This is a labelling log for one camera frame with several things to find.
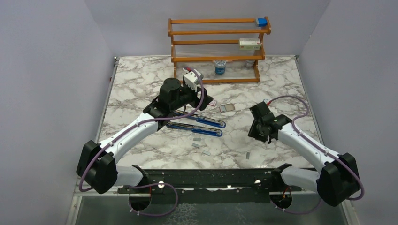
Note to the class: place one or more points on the blue box on top shelf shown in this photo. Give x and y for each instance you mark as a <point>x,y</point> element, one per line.
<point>261,22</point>

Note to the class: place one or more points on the orange wooden shelf rack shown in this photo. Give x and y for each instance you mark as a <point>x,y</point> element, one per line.
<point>198,43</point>

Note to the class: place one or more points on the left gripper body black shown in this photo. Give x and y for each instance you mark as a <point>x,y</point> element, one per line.
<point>187,96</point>

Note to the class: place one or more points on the blue stapler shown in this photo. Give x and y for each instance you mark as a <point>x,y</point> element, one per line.
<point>203,125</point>

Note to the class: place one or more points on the white small jar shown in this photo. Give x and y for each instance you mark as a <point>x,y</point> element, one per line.
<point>250,63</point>

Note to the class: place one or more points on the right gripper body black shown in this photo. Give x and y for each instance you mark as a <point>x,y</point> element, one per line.
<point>256,131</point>

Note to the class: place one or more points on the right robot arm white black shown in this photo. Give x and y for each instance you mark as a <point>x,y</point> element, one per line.
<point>335,177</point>

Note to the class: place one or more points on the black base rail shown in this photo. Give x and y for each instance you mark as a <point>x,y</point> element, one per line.
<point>202,186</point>

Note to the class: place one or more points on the grey staples tray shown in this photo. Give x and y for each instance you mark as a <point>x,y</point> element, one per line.
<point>227,108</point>

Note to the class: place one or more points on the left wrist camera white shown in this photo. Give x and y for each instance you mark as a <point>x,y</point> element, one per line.
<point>192,78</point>

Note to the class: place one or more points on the white green carton box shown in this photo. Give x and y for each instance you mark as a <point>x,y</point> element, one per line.
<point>249,44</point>

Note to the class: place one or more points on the blue white cup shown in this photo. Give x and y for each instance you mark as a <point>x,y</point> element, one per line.
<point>220,66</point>

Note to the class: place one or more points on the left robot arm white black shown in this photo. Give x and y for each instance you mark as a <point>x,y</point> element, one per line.
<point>98,163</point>

